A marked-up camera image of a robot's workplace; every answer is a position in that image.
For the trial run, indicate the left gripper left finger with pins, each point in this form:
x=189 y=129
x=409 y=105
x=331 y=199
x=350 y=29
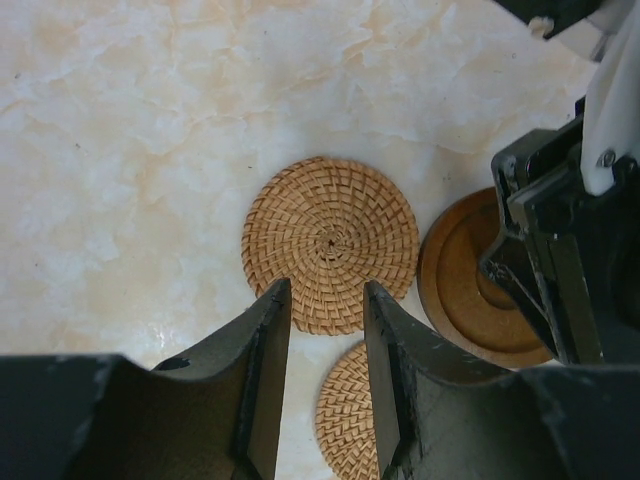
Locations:
x=212 y=411

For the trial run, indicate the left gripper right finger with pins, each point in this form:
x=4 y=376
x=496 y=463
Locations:
x=442 y=413

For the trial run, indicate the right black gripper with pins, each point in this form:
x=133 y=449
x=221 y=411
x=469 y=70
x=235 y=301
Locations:
x=568 y=259

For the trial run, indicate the woven rattan coaster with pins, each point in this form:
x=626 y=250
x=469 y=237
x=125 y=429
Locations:
x=344 y=423
x=330 y=226

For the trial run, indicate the dark wooden coaster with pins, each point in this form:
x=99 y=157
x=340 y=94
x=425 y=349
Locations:
x=462 y=304

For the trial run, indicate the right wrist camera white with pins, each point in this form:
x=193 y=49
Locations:
x=611 y=117

